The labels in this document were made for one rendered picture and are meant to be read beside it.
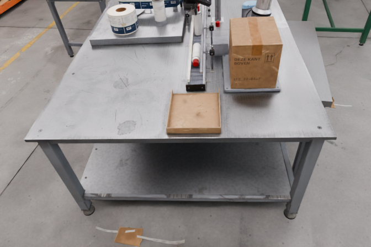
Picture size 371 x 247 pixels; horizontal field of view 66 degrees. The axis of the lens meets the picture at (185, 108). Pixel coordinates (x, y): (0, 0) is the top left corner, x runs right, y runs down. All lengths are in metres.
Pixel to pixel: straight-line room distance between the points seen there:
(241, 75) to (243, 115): 0.22
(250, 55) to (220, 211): 1.10
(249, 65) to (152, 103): 0.55
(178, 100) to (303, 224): 1.16
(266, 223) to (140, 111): 1.11
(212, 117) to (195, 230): 0.87
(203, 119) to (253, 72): 0.36
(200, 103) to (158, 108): 0.23
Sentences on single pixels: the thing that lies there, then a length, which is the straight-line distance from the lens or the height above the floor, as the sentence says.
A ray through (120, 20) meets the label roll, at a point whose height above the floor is 0.99.
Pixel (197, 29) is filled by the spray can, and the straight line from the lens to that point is 2.01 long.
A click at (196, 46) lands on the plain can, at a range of 1.81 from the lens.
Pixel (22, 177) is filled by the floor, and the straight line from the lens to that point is 2.69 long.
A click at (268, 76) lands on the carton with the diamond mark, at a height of 0.93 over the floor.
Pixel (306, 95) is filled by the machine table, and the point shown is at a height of 0.83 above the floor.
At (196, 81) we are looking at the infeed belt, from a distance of 1.61.
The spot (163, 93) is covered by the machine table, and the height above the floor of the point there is 0.83.
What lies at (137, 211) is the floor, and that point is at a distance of 2.15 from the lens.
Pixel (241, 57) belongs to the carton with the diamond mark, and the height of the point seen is 1.05.
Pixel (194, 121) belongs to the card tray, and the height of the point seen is 0.83.
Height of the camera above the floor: 1.85
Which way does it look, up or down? 42 degrees down
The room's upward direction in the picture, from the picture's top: 6 degrees counter-clockwise
